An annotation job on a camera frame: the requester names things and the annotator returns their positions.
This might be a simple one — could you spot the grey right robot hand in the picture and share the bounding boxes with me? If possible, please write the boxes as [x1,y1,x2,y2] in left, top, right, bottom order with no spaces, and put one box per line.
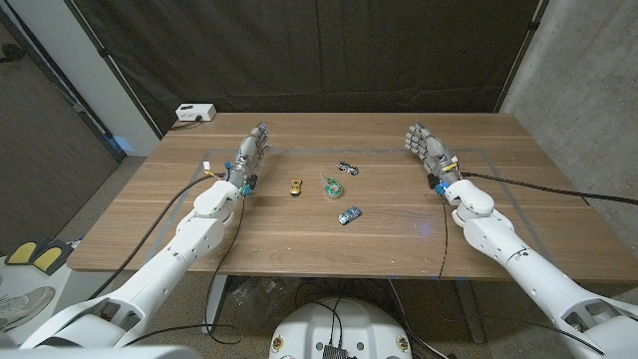
[404,122,463,196]

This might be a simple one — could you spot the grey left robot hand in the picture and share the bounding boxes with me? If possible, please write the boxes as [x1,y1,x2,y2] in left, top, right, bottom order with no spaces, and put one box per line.
[226,122,271,196]

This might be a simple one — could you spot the silver blue toy car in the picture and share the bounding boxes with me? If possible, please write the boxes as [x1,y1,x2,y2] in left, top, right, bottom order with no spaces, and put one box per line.
[337,204,363,226]

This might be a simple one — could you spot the white power socket box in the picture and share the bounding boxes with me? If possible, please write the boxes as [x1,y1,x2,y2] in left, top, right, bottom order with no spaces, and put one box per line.
[174,103,217,123]

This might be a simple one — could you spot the black backdrop curtain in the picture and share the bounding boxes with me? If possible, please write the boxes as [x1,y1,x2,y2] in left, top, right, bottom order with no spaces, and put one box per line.
[64,0,549,136]

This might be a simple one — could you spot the clear plastic bag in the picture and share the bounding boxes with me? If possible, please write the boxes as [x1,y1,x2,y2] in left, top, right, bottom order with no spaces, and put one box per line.
[228,276,300,320]

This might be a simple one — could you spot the white table leg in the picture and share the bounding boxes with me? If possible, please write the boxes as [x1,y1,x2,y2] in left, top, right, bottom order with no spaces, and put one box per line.
[201,275,228,334]

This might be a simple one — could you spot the grey table leg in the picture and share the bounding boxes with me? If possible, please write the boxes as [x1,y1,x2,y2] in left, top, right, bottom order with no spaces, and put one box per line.
[456,278,487,344]

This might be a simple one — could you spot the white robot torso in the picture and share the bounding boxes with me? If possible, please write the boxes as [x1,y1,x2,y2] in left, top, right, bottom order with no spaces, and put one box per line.
[268,297,414,359]

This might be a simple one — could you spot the grey sneaker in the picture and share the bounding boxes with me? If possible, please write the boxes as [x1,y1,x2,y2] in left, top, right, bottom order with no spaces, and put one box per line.
[0,285,56,333]

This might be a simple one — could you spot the black socket box cable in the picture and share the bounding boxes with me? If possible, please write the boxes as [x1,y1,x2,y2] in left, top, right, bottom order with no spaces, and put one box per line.
[168,117,203,132]

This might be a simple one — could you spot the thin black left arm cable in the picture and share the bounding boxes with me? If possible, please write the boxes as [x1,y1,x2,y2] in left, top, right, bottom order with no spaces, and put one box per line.
[122,194,246,348]

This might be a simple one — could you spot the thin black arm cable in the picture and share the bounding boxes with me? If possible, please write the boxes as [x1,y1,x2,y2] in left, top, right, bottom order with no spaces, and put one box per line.
[437,194,450,280]
[122,194,246,348]

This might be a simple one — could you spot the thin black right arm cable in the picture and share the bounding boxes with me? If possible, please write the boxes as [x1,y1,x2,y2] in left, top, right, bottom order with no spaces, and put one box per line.
[437,194,450,280]

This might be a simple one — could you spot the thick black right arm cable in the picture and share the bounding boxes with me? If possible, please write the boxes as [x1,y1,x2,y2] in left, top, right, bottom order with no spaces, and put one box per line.
[461,171,638,206]

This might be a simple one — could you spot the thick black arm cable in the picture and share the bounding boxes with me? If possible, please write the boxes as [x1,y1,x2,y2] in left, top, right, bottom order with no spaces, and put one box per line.
[88,172,228,301]
[461,171,638,206]

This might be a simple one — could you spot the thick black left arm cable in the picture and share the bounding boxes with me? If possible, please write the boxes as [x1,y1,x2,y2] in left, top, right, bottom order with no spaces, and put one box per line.
[88,172,228,301]

